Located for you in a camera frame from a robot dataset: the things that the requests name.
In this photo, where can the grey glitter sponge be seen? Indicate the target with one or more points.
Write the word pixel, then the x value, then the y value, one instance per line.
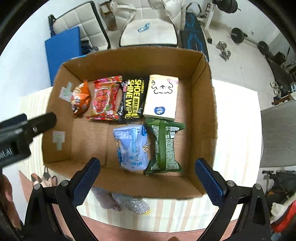
pixel 133 204

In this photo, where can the purple soft cloth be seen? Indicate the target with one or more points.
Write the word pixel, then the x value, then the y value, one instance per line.
pixel 105 199

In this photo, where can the white red clutter pile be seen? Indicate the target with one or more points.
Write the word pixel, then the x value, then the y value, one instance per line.
pixel 280 199

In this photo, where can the chrome dumbbell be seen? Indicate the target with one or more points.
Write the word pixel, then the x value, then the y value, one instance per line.
pixel 224 53

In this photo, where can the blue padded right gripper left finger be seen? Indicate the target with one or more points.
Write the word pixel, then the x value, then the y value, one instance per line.
pixel 83 180

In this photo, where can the green snack packet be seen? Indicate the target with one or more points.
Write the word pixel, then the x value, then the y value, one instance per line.
pixel 163 160

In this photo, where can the white cushioned stool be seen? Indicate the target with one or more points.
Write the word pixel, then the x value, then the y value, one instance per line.
pixel 149 27

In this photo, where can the black shoe shine wipes pack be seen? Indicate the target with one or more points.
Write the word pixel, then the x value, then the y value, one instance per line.
pixel 134 92

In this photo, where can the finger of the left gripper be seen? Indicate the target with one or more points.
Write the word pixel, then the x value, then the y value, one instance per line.
pixel 13 121
pixel 40 124

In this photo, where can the yellow tissue pack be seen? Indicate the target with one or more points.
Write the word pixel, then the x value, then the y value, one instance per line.
pixel 161 99

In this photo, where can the red strawberry snack packet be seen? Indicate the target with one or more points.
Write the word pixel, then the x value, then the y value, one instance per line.
pixel 104 99

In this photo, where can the blue wet wipes pack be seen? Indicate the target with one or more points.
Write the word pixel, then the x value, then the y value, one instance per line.
pixel 132 147

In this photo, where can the blue folded mat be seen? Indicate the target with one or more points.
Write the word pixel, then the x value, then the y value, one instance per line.
pixel 61 48

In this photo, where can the open cardboard box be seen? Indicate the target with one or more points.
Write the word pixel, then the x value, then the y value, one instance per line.
pixel 73 141

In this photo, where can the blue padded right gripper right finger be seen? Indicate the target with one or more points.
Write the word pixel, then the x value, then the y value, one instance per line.
pixel 212 181

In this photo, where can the white quilted chair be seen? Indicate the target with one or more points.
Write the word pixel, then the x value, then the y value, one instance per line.
pixel 86 17

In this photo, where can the orange snack packet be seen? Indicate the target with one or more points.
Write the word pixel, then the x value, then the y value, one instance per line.
pixel 80 98

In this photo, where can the black blue weight bench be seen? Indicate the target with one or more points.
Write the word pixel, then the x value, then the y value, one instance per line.
pixel 192 37

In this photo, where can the person's left hand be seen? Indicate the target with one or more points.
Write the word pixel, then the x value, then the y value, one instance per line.
pixel 7 200

